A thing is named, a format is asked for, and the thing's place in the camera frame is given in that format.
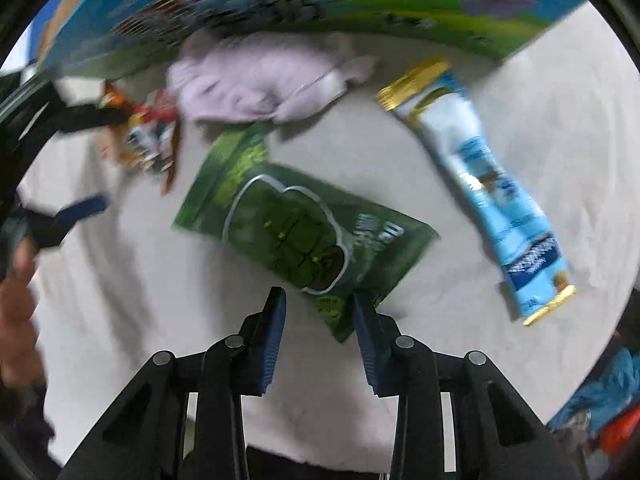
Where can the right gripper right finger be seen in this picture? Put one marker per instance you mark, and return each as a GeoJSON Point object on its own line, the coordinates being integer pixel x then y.
{"type": "Point", "coordinates": [458, 418]}

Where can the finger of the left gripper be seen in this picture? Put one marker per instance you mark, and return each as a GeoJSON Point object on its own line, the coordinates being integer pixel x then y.
{"type": "Point", "coordinates": [87, 116]}
{"type": "Point", "coordinates": [53, 229]}

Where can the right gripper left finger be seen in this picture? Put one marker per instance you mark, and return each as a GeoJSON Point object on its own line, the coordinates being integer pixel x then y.
{"type": "Point", "coordinates": [181, 418]}

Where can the orange red snack packet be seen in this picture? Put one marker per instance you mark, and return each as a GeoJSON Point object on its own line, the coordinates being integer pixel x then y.
{"type": "Point", "coordinates": [149, 140]}

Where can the lavender soft cloth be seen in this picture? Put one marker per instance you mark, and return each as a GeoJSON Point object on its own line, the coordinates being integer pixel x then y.
{"type": "Point", "coordinates": [264, 77]}

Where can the green snack bag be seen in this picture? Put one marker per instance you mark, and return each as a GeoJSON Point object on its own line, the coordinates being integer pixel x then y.
{"type": "Point", "coordinates": [322, 240]}

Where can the light blue snack pouch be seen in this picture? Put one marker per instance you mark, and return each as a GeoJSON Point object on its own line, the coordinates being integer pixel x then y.
{"type": "Point", "coordinates": [432, 103]}

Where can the person's left hand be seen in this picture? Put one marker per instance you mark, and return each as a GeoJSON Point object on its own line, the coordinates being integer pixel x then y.
{"type": "Point", "coordinates": [21, 362]}

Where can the printed cardboard box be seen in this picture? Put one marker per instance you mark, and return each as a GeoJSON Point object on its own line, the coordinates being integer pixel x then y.
{"type": "Point", "coordinates": [116, 38]}

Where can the blue clothes pile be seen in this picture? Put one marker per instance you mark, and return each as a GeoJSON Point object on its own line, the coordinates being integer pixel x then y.
{"type": "Point", "coordinates": [607, 409]}

